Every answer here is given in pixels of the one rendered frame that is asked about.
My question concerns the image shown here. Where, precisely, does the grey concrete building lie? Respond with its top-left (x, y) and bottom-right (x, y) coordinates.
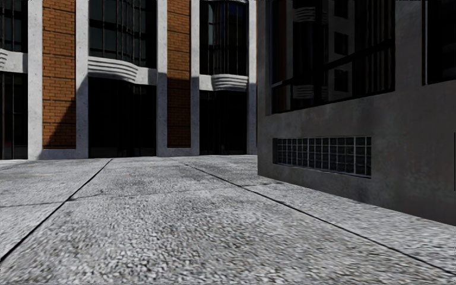
top-left (256, 0), bottom-right (456, 227)

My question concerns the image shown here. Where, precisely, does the orange brick building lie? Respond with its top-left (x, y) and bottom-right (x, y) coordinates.
top-left (0, 0), bottom-right (258, 161)

